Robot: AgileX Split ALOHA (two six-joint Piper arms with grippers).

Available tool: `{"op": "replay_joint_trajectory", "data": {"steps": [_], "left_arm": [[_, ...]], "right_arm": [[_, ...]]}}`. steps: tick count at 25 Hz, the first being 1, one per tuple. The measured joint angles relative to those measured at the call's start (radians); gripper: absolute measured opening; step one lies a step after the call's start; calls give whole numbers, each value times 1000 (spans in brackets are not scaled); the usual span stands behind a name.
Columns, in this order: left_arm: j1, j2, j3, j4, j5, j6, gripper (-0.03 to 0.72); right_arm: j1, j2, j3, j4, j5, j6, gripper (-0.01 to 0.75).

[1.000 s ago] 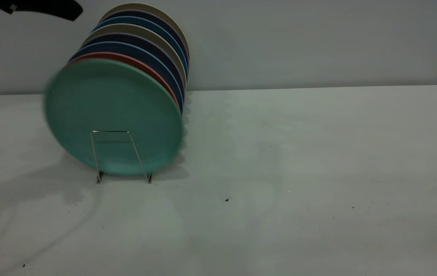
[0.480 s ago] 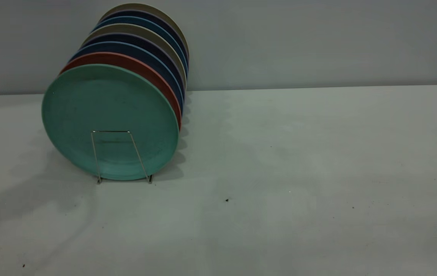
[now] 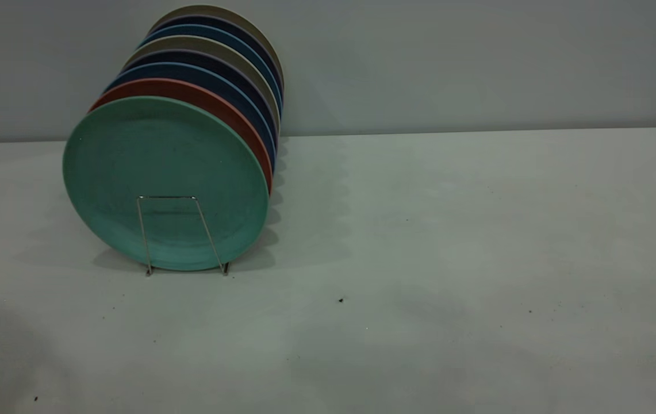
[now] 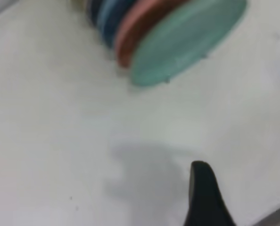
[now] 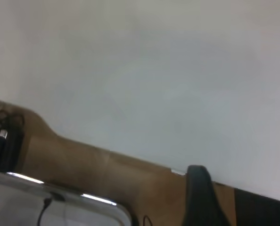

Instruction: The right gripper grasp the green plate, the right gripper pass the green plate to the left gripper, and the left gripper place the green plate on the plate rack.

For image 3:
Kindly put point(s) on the green round plate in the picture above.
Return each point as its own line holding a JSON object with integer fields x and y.
{"x": 161, "y": 161}

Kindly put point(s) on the pink round plate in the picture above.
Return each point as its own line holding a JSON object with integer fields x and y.
{"x": 190, "y": 87}

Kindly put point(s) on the blue round plate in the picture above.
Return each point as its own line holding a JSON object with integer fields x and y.
{"x": 190, "y": 70}
{"x": 213, "y": 31}

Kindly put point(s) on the dark purple round plate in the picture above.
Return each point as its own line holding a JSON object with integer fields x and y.
{"x": 213, "y": 20}
{"x": 207, "y": 57}

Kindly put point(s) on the beige round plate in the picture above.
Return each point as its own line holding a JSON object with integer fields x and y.
{"x": 201, "y": 41}
{"x": 207, "y": 10}

